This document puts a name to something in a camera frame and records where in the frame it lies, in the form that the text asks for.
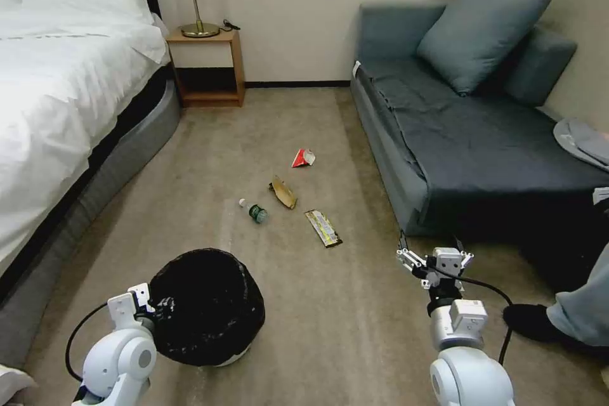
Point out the blue-grey sofa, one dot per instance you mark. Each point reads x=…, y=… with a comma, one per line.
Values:
x=476, y=149

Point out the pale fabric bundle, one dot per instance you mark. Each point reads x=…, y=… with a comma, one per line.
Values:
x=14, y=384

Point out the trash bin with black liner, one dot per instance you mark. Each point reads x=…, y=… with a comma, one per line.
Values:
x=209, y=306

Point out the crushed clear plastic bottle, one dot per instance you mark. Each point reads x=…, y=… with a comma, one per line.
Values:
x=257, y=212

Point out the small blue-grey cushion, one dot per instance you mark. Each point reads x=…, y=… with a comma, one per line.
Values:
x=544, y=68

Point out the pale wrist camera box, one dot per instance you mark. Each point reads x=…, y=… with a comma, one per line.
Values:
x=448, y=261
x=139, y=293

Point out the grey folded garment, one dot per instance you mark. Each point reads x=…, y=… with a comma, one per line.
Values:
x=585, y=139

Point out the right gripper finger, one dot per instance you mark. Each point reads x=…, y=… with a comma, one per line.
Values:
x=411, y=261
x=465, y=256

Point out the white bed duvet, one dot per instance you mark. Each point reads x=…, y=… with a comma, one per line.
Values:
x=52, y=101

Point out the red and white carton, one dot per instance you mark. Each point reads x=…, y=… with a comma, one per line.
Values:
x=300, y=158

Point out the large blue-grey cushion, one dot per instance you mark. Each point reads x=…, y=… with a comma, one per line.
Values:
x=480, y=35

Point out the flat yellow snack wrapper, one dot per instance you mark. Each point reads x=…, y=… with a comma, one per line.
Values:
x=323, y=227

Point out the white sofa tag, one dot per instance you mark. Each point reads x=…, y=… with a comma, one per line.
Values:
x=356, y=68

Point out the wooden nightstand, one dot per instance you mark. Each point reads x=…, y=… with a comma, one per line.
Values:
x=204, y=42

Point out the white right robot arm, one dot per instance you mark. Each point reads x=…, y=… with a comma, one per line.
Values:
x=468, y=372

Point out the grey upholstered bed base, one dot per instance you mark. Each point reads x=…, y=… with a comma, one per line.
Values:
x=142, y=139

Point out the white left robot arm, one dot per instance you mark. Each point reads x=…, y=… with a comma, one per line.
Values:
x=123, y=358

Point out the person's foot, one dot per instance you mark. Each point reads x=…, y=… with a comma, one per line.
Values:
x=528, y=322

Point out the person's leg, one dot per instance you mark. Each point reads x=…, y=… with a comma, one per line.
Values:
x=583, y=301

